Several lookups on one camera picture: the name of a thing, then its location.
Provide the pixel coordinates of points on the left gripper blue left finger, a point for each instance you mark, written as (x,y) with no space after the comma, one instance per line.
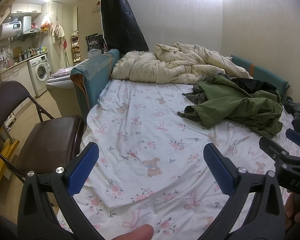
(36,218)

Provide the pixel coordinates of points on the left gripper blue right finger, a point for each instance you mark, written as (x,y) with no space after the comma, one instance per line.
(254,209)

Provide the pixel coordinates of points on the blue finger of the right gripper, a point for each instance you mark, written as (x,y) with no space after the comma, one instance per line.
(273,150)
(293,136)

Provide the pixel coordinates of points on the olive green pants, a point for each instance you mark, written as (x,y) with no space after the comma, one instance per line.
(237,104)

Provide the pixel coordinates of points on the person's right hand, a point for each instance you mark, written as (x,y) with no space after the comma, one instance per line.
(292,210)

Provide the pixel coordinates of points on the person's left hand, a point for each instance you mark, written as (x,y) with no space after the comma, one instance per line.
(144,232)

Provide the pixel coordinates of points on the dark grey clothes pile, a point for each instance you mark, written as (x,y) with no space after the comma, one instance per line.
(293,108)

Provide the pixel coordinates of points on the black garment on bed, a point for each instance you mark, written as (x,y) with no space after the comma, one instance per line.
(252,86)

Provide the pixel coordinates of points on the yellow wooden stool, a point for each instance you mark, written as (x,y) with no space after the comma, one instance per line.
(7,151)

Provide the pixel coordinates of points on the cream crumpled duvet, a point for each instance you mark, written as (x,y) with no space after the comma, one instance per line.
(177,63)

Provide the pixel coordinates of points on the white kitchen counter cabinet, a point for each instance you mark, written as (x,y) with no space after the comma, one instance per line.
(20,73)

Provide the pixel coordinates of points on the white washing machine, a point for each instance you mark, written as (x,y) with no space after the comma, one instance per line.
(39,70)

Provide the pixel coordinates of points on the black poster sign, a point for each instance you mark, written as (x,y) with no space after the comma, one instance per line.
(95,45)

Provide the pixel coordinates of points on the white water heater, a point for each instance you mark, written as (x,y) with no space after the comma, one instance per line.
(16,28)

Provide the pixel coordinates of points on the dark hanging curtain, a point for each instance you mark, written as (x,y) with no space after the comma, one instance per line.
(120,28)

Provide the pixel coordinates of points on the white upper wall cabinet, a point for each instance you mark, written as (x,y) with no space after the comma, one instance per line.
(26,8)

